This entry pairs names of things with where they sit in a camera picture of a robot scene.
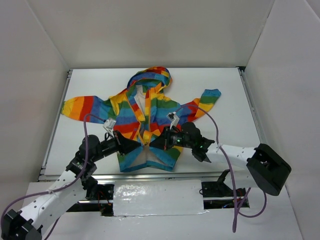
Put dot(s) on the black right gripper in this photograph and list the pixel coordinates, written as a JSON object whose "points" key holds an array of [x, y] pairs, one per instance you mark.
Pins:
{"points": [[168, 138]]}

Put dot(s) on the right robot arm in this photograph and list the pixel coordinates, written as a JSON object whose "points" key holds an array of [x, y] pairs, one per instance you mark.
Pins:
{"points": [[259, 167]]}

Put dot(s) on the white foil covered panel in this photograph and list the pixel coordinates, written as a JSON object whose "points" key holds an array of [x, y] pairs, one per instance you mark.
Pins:
{"points": [[157, 198]]}

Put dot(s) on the aluminium table frame rail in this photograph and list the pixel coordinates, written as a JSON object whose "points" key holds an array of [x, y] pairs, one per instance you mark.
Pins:
{"points": [[232, 120]]}

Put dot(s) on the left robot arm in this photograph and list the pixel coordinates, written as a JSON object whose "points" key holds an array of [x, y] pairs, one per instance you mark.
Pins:
{"points": [[74, 184]]}

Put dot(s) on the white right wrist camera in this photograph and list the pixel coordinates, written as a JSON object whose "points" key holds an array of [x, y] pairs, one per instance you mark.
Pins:
{"points": [[174, 119]]}

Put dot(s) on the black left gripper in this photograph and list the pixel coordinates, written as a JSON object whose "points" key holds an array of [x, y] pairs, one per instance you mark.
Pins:
{"points": [[119, 141]]}

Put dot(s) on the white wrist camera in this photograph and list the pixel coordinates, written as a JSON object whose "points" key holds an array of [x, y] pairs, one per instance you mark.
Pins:
{"points": [[109, 124], [174, 119]]}

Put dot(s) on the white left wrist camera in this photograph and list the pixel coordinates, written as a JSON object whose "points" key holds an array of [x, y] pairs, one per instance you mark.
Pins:
{"points": [[109, 124]]}

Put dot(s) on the rainbow striped hooded jacket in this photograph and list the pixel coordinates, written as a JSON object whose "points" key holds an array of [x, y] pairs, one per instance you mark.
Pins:
{"points": [[140, 111]]}

